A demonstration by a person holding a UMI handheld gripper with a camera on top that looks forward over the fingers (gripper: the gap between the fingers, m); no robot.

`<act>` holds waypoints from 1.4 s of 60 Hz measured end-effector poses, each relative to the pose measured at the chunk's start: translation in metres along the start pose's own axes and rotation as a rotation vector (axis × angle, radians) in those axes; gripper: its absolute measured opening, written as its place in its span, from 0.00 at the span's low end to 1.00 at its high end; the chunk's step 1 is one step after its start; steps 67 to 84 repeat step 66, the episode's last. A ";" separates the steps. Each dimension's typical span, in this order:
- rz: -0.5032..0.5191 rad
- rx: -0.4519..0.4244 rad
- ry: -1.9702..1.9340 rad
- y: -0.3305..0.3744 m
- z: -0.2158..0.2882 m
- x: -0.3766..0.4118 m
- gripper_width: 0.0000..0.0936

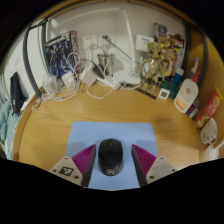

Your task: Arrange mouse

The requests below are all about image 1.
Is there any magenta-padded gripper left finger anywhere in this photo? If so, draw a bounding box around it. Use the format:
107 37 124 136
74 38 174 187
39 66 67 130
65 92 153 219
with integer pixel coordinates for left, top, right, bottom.
49 143 97 188

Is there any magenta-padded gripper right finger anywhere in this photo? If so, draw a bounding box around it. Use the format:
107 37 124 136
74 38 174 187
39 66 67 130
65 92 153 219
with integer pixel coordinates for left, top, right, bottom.
130 143 179 188

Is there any black computer mouse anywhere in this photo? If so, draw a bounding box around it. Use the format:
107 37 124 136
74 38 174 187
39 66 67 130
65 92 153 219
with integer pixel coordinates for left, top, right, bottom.
97 138 124 177

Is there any light blue mouse pad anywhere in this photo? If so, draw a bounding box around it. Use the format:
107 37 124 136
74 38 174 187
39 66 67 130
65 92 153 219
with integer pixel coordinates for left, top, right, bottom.
64 120 158 192

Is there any clear plastic food container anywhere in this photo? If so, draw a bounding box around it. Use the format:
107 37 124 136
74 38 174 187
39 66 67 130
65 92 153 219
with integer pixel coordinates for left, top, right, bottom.
202 141 224 163

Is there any small white desk clock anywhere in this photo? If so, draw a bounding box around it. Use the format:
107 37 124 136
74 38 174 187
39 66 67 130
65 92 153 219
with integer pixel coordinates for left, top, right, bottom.
158 87 171 100

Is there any white printed mug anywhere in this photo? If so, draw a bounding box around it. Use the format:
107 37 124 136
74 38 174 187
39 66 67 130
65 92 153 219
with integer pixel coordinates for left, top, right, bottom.
199 117 219 146

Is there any white lotion pump bottle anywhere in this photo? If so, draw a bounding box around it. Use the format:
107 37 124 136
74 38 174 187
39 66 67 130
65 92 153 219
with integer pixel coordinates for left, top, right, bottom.
173 68 201 114

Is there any clear plastic cup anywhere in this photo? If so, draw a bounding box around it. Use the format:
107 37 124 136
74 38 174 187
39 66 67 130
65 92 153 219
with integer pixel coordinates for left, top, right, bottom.
42 74 59 98

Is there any white power adapter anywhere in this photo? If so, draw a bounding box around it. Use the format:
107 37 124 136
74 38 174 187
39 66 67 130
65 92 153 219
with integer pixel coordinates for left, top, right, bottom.
61 71 76 88
79 63 98 86

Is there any white power strip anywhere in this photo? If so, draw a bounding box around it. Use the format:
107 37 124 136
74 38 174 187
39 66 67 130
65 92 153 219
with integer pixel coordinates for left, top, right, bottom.
96 75 121 90

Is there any white desk lamp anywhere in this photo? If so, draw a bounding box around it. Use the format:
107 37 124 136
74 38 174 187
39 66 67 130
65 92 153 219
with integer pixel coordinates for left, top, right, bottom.
48 8 143 86

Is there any red yellow chips can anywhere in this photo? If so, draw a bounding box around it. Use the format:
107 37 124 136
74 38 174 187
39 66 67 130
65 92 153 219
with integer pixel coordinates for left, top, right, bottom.
194 85 224 129

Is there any teal blanket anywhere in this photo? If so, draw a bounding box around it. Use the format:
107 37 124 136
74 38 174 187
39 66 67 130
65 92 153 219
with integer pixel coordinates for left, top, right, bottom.
0 99 18 159

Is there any gold robot model figure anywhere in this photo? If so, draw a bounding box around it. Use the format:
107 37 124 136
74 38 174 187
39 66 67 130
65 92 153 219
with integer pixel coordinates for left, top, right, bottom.
138 40 174 93

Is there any black bag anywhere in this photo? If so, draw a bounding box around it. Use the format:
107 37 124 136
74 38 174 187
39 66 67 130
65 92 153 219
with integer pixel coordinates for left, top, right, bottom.
9 71 28 116

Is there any metal cup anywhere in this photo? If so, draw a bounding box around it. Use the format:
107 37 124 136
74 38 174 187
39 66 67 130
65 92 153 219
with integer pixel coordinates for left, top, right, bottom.
97 53 116 75

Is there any blue model kit box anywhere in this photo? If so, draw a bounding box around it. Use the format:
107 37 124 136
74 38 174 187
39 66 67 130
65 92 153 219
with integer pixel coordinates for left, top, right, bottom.
43 30 82 81

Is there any blue spray bottle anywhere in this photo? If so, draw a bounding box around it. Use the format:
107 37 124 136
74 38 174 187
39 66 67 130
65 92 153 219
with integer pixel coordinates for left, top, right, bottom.
189 56 201 76

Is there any white wall socket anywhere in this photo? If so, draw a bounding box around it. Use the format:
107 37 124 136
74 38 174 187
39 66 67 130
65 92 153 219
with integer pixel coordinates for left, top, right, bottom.
81 34 98 51

